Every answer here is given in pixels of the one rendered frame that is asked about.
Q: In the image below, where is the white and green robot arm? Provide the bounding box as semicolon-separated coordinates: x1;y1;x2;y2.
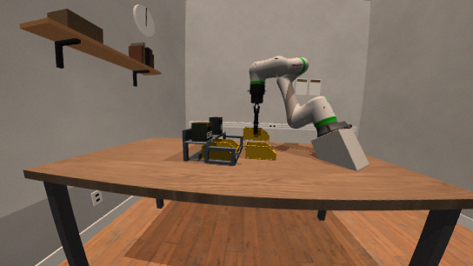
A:
247;57;352;137

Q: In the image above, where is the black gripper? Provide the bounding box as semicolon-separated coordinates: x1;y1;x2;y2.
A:
251;94;263;134

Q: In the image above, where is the grey metal shelf rack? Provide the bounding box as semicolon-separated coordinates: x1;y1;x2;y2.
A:
183;129;245;166

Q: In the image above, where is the yellow bin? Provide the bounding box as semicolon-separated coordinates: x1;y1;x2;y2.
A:
202;142;234;161
245;142;276;160
213;139;239;153
243;127;270;141

